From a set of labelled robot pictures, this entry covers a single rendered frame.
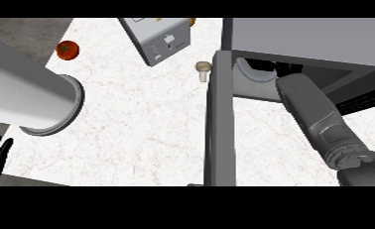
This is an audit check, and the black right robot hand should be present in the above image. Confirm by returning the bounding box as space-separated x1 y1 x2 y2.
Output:
244 57 305 75

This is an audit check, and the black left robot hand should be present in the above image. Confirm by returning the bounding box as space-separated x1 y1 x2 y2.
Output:
0 137 15 175

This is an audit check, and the pale grey microwave turntable plate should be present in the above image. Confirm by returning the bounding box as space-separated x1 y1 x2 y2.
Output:
237 57 281 84

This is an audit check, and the grey microwave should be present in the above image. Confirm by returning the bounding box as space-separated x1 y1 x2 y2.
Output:
221 18 375 117

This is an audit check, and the dark grey microwave door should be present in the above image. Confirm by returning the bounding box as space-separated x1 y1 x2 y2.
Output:
203 50 238 187

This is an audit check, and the beige mushroom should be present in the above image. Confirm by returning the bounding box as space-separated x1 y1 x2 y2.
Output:
195 60 215 83

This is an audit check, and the red tomato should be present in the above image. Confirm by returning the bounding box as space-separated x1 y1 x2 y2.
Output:
57 40 82 61

